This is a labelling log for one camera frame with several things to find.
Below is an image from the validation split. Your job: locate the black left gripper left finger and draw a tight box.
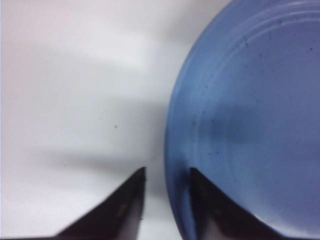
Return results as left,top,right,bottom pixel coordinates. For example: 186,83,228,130
11,167,146,240

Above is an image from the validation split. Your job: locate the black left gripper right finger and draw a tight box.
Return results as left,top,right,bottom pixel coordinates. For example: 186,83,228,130
190,167,320,240

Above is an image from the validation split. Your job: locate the blue round plate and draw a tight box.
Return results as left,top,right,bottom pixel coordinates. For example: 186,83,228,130
164,0,320,240

